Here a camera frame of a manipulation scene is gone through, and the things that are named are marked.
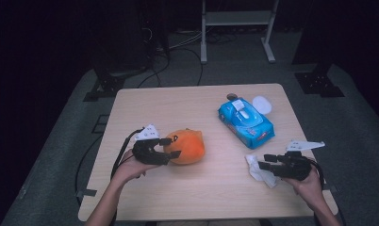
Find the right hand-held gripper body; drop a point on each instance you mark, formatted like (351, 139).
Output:
(291, 168)

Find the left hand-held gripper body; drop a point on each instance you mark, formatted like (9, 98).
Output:
(146, 152)

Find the white wet wipe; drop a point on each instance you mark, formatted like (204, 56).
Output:
(256, 174)

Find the orange plush toy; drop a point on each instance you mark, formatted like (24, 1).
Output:
(189, 147)

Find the blue wet wipes pack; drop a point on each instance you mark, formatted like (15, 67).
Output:
(241, 132)

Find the person's left hand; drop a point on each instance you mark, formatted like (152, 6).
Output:
(131, 171)

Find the person's right hand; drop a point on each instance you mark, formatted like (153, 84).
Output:
(307, 188)

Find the grey tape strip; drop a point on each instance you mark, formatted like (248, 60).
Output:
(87, 192)
(330, 187)

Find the white round lid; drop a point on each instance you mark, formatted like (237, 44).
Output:
(261, 104)

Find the small brown round object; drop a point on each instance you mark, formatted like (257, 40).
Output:
(231, 96)

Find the black stand base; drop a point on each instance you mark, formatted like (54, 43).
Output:
(318, 83)
(109, 83)

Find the white metal stand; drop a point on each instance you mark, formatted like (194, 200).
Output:
(238, 18)

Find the black tape frame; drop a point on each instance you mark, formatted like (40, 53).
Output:
(100, 124)

